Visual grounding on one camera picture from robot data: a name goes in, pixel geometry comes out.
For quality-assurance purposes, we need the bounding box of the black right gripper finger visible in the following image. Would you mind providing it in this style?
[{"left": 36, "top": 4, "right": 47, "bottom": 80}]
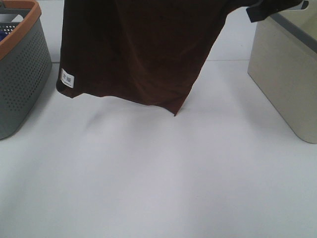
[{"left": 246, "top": 0, "right": 303, "bottom": 23}]

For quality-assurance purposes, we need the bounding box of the brown towel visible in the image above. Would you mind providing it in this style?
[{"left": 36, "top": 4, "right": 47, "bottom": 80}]
[{"left": 56, "top": 0, "right": 254, "bottom": 114}]

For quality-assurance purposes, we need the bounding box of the beige bin grey rim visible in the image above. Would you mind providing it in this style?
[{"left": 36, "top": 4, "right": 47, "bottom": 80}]
[{"left": 248, "top": 0, "right": 317, "bottom": 144}]

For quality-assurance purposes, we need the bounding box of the grey perforated basket orange rim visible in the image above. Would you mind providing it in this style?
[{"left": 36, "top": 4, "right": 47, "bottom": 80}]
[{"left": 0, "top": 0, "right": 53, "bottom": 139}]

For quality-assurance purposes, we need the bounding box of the blue cloth in basket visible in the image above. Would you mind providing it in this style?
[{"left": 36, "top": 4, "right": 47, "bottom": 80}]
[{"left": 0, "top": 31, "right": 7, "bottom": 41}]

